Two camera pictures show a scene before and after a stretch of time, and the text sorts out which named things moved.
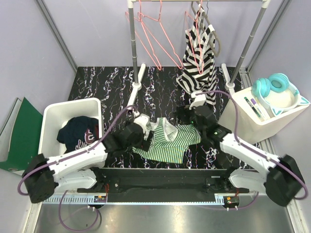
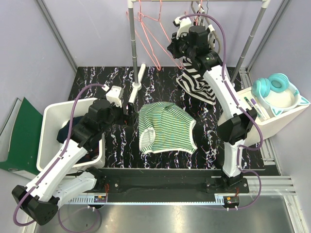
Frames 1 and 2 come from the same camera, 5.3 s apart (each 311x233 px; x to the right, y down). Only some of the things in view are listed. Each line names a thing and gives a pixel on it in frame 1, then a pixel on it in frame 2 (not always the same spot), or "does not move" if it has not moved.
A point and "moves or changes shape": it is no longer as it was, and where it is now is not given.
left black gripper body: (140, 142) to (116, 117)
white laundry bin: (55, 116) does not move
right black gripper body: (189, 118) to (180, 48)
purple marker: (254, 103) does not move
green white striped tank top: (168, 143) moves or changes shape
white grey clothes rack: (137, 83) does not move
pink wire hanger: (165, 33) to (145, 32)
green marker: (259, 116) does not move
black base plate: (162, 180) does not move
